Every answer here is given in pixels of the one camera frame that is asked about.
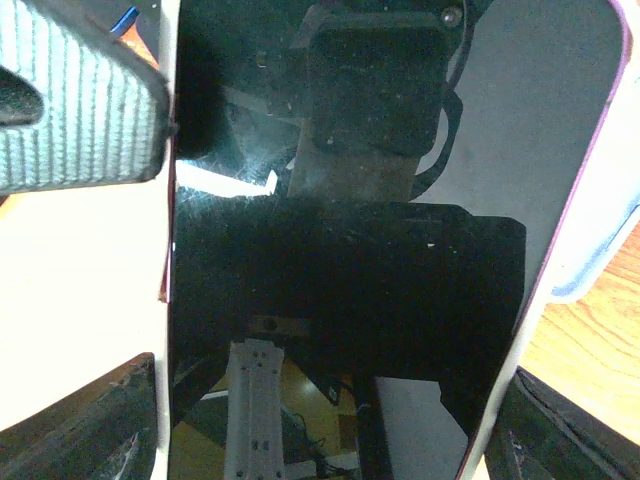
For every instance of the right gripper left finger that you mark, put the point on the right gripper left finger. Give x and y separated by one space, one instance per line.
105 430

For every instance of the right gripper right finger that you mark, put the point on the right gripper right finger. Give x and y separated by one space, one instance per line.
540 434

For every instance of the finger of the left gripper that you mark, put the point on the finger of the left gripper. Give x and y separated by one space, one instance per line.
79 108

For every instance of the phone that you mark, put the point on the phone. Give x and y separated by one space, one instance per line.
378 186
584 254

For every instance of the blue smartphone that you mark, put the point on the blue smartphone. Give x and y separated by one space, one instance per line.
126 22

